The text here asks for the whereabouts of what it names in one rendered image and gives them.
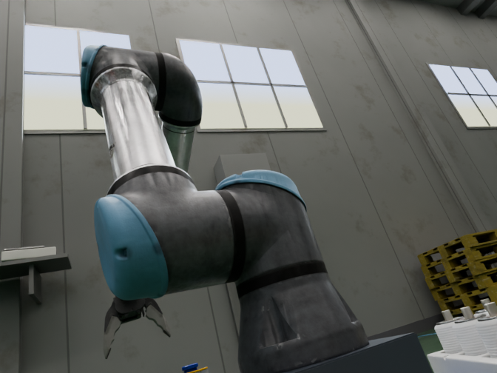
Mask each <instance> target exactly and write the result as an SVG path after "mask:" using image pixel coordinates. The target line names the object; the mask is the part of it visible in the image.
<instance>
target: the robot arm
mask: <svg viewBox="0 0 497 373"><path fill-rule="evenodd" d="M81 99H82V103H83V105H84V106H85V107H90V108H91V109H95V111H96V112H97V114H99V115H100V117H102V118H103V119H104V126H105V130H106V138H107V143H108V147H109V156H110V160H111V165H112V172H113V177H114V182H113V184H112V185H111V187H110V188H109V190H108V192H107V194H106V197H104V198H99V199H98V200H97V201H96V203H95V208H94V223H95V236H96V242H97V245H98V254H99V258H100V261H101V267H102V269H103V273H104V277H105V279H106V282H107V285H108V287H109V289H110V290H111V292H112V293H113V294H114V295H115V298H113V302H112V305H111V307H110V308H109V310H108V311H107V313H106V317H105V324H104V357H105V359H107V358H108V356H109V353H110V351H111V344H112V342H113V341H114V335H115V333H116V332H117V331H118V330H119V328H120V326H121V324H123V323H127V322H130V321H133V320H137V319H139V318H141V312H142V314H143V317H144V315H145V313H144V310H143V308H144V307H145V308H146V310H145V312H146V317H147V318H148V319H149V320H153V321H154V322H155V323H156V324H157V326H159V327H161V328H162V330H163V333H165V334H166V335H167V336H168V337H170V336H171V332H170V329H169V325H168V323H167V322H166V319H165V317H164V316H163V313H162V311H161V310H160V307H159V305H158V304H157V302H156V301H155V300H154V299H155V298H161V297H163V296H164V295H168V294H172V293H177V292H184V291H189V290H193V289H200V288H204V287H208V286H216V285H220V284H224V283H231V282H235V286H236V289H237V294H238V298H239V302H240V333H239V346H238V364H239V367H240V373H282V372H287V371H291V370H293V369H298V368H301V367H304V366H309V365H311V364H315V363H318V362H322V361H324V360H328V359H331V358H334V357H338V356H340V355H343V354H347V353H349V352H352V351H355V350H357V349H360V348H362V347H364V346H367V345H368V344H369V342H368V339H367V336H366V334H365V330H364V328H363V326H362V324H361V322H360V321H359V320H357V318H356V316H355V315H354V313H353V312H352V311H351V309H350V307H349V306H348V304H347V303H346V302H345V300H344V299H343V298H342V296H341V294H340V293H339V292H338V291H337V289H336V288H335V287H334V285H333V284H332V282H331V280H330V278H329V275H328V272H327V269H326V267H325V263H324V261H323V259H322V255H321V252H320V249H319V247H318V244H317V240H316V238H315V236H314V232H313V229H312V227H311V223H310V221H309V219H308V215H307V210H306V205H305V202H304V200H303V199H302V198H301V197H300V194H299V191H298V189H297V187H296V185H295V183H294V182H293V181H292V180H291V179H290V178H289V177H287V176H286V175H284V174H282V173H279V172H275V171H270V170H251V171H245V172H243V173H242V175H236V174H234V175H231V176H229V177H227V178H225V179H224V180H222V181H221V182H220V183H219V184H218V185H217V186H216V188H215V190H210V191H197V189H196V187H195V184H194V182H193V180H192V179H191V177H190V176H189V175H188V170H189V162H190V157H191V153H192V145H193V140H194V135H195V127H197V126H198V125H200V122H201V119H202V114H203V99H202V95H201V91H200V87H199V84H198V82H197V79H196V78H195V76H194V74H193V73H192V71H191V70H190V69H189V68H188V66H187V65H186V64H185V63H183V62H182V61H181V60H180V59H179V58H177V57H175V56H173V55H170V54H168V53H155V52H149V51H143V50H131V49H125V48H119V47H108V46H106V45H103V44H102V45H100V46H98V45H88V46H86V47H85V48H84V51H83V54H82V60H81ZM155 111H159V112H158V116H159V119H160V120H162V128H161V126H160V122H159V120H158V117H157V115H156V112H155Z"/></svg>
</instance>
